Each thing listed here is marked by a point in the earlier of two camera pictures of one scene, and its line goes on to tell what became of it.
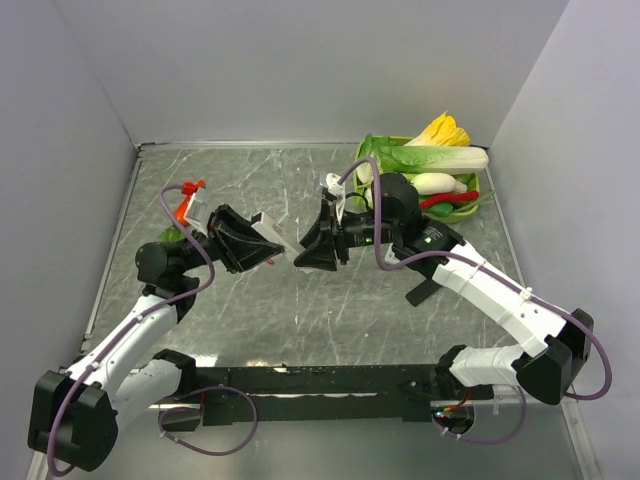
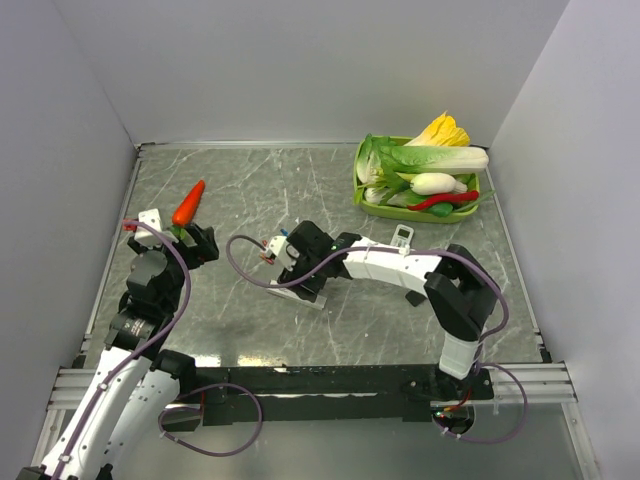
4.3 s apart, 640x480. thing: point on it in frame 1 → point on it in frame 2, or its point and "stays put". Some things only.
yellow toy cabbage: (442, 131) stays put
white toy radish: (435, 183) stays put
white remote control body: (276, 233) → (289, 293)
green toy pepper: (440, 209) stays put
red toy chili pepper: (448, 197) stays put
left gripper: (225, 226) → (205, 248)
